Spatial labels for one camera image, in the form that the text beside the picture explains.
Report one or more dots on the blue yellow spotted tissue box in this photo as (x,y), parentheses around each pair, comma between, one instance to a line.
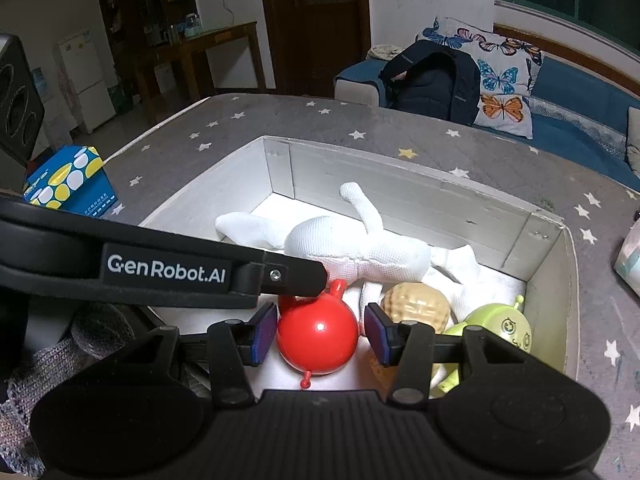
(65,175)

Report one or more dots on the wooden side table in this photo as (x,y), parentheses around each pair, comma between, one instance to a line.
(215,40)

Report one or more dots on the blue sofa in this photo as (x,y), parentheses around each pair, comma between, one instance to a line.
(575,100)

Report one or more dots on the pink white tissue pack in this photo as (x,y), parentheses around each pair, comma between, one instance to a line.
(629,255)

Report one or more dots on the red ball toy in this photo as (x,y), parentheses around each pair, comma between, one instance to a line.
(320,335)

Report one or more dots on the butterfly print pillow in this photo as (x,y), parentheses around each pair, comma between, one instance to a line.
(500,80)

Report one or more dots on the white plush doll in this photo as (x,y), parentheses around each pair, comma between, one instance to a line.
(350,255)

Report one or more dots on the black backpack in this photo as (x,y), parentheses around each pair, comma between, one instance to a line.
(435,80)

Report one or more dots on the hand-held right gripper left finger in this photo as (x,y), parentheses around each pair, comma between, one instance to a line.
(262,336)

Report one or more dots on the green alien toy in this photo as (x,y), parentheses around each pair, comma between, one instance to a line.
(500,325)

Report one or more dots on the white refrigerator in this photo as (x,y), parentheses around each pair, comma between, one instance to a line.
(85,85)

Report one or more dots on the brown wooden door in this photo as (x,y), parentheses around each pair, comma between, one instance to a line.
(320,20)

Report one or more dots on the white cardboard box container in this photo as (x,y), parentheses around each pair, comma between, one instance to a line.
(400,200)

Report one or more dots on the person's left forearm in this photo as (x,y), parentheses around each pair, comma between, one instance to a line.
(90,332)

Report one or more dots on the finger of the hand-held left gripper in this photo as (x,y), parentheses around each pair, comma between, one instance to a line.
(290,275)

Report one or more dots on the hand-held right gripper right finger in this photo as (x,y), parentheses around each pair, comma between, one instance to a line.
(377,336)

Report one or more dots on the beige cloth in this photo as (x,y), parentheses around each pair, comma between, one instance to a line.
(382,52)

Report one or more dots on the grey pillow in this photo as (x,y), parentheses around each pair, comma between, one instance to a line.
(634,142)

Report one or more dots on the tan peanut toy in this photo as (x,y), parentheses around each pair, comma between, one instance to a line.
(415,305)

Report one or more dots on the dark wooden shelf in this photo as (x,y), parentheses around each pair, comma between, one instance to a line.
(150,0)

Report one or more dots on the grey star print tablecloth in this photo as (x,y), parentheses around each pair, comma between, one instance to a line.
(350,120)

